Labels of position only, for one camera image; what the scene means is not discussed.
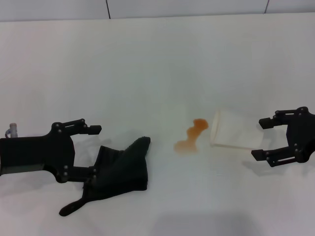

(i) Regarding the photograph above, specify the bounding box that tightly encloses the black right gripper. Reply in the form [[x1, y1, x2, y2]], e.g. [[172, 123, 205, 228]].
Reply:
[[251, 106, 315, 168]]

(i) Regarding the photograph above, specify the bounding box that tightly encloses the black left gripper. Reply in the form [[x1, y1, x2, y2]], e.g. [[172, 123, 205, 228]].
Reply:
[[0, 118, 102, 184]]

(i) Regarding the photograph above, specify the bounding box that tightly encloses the white paper cup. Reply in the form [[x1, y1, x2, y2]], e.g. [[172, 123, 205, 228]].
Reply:
[[210, 109, 264, 150]]

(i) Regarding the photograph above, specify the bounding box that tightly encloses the dark blue rag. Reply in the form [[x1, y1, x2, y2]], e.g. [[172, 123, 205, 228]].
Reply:
[[59, 136, 152, 217]]

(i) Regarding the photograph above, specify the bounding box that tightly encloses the orange brown liquid stain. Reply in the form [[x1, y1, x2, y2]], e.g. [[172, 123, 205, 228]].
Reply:
[[173, 118, 210, 155]]

